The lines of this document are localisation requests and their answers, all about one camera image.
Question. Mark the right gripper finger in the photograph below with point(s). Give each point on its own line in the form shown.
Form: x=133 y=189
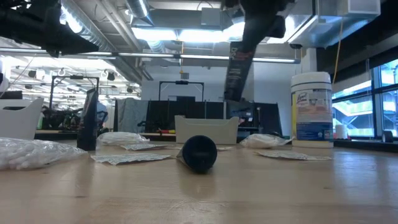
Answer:
x=279 y=26
x=256 y=31

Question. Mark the clear bag of cotton balls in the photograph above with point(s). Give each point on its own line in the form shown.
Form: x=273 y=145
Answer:
x=264 y=141
x=121 y=138

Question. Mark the white printed sachet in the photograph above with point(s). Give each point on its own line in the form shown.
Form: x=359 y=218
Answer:
x=130 y=158
x=292 y=155
x=224 y=148
x=143 y=146

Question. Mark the clear bag of cotton swabs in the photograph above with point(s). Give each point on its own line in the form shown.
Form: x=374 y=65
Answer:
x=28 y=152

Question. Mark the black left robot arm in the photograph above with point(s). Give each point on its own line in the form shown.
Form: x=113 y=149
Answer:
x=37 y=28

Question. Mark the long ceiling strip light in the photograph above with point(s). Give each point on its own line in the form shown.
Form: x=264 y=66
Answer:
x=205 y=57

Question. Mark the black cabinet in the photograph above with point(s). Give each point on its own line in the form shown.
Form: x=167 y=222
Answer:
x=264 y=118

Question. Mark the Lysol wipes canister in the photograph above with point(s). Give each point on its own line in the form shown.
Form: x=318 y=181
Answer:
x=311 y=112

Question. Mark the black partition panels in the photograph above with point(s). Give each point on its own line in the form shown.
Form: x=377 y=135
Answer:
x=186 y=113

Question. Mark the grey plastic bin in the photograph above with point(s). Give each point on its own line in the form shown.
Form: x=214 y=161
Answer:
x=206 y=129

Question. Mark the white paper towel roll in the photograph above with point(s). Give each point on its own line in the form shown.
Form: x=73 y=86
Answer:
x=341 y=131

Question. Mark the grey cloth cover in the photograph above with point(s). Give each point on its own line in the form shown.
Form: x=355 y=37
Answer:
x=130 y=115

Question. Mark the black tape roll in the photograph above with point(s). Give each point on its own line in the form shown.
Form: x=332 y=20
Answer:
x=387 y=136

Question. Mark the person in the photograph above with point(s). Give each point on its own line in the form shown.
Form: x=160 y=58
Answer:
x=101 y=112

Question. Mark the background black robot arms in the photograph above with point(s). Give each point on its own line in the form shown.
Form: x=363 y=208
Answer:
x=60 y=119

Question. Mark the white plastic bin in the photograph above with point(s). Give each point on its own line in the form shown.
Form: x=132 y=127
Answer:
x=18 y=119

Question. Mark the dome security camera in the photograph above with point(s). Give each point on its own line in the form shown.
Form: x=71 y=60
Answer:
x=295 y=46

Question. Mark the black rig frame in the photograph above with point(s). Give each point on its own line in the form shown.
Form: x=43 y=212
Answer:
x=62 y=76
x=182 y=82

